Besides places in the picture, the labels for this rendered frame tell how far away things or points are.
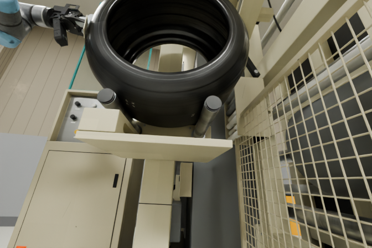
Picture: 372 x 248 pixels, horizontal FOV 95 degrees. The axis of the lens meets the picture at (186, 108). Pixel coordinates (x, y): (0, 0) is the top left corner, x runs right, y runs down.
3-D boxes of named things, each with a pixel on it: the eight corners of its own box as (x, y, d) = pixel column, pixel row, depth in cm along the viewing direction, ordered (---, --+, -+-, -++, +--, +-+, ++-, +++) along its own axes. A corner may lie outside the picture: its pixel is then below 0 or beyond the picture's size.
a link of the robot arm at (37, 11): (27, 14, 62) (44, 32, 70) (40, 16, 62) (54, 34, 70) (37, 0, 65) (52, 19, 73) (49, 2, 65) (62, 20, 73)
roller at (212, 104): (202, 140, 76) (192, 140, 76) (202, 130, 77) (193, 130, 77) (222, 111, 44) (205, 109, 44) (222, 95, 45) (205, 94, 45)
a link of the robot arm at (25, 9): (14, 28, 69) (26, 15, 73) (40, 32, 69) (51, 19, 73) (-4, 9, 62) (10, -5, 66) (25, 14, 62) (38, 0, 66)
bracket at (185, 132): (121, 143, 76) (125, 122, 80) (210, 148, 77) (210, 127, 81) (119, 141, 73) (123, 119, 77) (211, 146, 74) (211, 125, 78)
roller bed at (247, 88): (225, 144, 91) (223, 94, 103) (253, 145, 91) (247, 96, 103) (238, 134, 73) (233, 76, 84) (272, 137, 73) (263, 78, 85)
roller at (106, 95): (129, 136, 75) (130, 126, 77) (139, 137, 75) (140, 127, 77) (94, 102, 43) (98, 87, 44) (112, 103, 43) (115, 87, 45)
